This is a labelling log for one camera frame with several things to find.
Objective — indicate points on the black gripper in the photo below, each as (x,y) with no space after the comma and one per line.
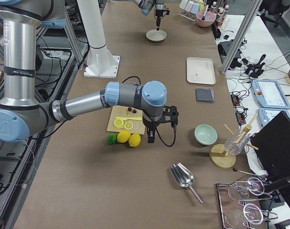
(149,124)
(158,13)

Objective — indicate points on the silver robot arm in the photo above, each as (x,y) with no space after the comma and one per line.
(160,9)
(22,116)

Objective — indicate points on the white rabbit tray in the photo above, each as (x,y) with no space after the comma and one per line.
(200,71)

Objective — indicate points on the wooden cutting board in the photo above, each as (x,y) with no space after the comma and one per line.
(121,111)

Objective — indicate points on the white round plate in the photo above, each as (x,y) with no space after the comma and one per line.
(156,35)

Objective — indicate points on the yellow lemon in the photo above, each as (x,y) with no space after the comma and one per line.
(123,136)
(134,140)

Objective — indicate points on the lemon slice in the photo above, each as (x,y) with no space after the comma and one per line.
(128,125)
(118,123)

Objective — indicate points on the yellow plastic knife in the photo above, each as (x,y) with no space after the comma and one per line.
(129,118)

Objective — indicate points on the white cup rack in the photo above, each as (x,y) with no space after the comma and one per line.
(189,8)

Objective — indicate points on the green lime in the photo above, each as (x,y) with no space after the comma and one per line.
(112,139)

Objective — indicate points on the metal muddler stick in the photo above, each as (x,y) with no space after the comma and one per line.
(204,12)

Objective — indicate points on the pink bowl with ice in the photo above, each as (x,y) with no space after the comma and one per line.
(208,21)

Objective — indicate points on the metal scoop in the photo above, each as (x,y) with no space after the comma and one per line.
(184,178)

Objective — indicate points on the green bowl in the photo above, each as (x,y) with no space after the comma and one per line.
(205,135)

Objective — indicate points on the grey folded cloth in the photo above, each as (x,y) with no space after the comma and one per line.
(205,95)

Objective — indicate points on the wooden cup stand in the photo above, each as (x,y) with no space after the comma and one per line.
(218,154)

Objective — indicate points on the clear glass cup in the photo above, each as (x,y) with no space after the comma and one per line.
(236,142)

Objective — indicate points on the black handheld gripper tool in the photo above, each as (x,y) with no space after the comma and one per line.
(254,70)

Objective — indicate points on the blue teach pendant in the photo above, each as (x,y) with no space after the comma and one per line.
(269,94)
(267,114)

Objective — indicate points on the black monitor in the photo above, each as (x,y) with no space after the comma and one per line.
(273,142)

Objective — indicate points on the copper wire bottle basket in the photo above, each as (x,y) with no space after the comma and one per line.
(220,10)

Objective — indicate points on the aluminium frame post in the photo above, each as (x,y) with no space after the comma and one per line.
(246,23)

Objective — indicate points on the wire glass rack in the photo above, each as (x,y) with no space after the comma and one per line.
(239,204)

